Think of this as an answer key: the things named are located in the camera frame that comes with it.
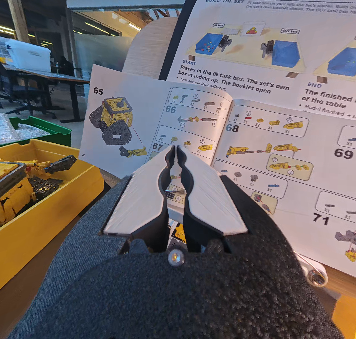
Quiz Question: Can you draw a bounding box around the printed task instruction sheet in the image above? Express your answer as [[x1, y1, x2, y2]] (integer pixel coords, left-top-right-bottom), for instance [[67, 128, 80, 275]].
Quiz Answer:
[[166, 0, 356, 120]]

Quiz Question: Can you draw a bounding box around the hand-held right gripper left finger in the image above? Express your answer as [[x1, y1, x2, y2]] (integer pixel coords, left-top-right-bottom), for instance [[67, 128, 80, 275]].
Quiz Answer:
[[103, 144, 176, 253]]

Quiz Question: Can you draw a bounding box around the yellow tracked toy vehicle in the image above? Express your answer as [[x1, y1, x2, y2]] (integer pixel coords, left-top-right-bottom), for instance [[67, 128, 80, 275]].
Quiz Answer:
[[0, 155, 77, 226]]

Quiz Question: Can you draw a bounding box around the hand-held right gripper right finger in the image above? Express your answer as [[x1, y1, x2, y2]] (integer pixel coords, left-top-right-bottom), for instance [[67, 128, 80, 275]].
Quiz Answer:
[[177, 144, 248, 253]]

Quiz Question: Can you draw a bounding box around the bubble wrap sheet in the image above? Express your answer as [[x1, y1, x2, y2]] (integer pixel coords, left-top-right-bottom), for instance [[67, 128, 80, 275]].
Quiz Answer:
[[0, 112, 51, 145]]

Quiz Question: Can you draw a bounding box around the wooden post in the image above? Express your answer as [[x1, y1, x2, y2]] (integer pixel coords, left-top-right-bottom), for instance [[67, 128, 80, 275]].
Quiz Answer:
[[3, 0, 30, 44]]

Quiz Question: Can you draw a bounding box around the white book stand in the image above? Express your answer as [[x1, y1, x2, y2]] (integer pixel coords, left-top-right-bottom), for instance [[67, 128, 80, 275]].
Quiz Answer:
[[122, 17, 356, 299]]

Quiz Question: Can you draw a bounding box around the black office chair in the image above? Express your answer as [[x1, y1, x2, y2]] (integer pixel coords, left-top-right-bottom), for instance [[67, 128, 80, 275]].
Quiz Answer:
[[0, 64, 57, 120]]

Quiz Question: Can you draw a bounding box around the open instruction booklet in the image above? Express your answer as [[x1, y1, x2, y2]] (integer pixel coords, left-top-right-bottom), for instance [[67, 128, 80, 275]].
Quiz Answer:
[[79, 64, 356, 278]]

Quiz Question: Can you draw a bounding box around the yellow printed leaflet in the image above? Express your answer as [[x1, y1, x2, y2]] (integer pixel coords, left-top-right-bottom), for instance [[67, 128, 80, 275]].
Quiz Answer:
[[170, 224, 187, 244]]

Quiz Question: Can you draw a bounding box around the yellow bin with toy vehicle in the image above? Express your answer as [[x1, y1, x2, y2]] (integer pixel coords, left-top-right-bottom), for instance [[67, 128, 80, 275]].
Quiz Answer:
[[0, 139, 104, 289]]

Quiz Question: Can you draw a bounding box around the green plastic bin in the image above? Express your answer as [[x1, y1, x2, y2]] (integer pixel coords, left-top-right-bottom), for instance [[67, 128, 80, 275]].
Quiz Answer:
[[0, 116, 72, 148]]

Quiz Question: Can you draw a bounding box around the white storage container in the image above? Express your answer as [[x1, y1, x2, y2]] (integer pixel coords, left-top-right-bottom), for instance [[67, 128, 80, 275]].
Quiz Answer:
[[5, 38, 52, 73]]

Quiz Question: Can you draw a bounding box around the wooden office table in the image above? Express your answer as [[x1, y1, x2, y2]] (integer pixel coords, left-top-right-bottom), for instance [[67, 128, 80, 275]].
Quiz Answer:
[[0, 62, 91, 123]]

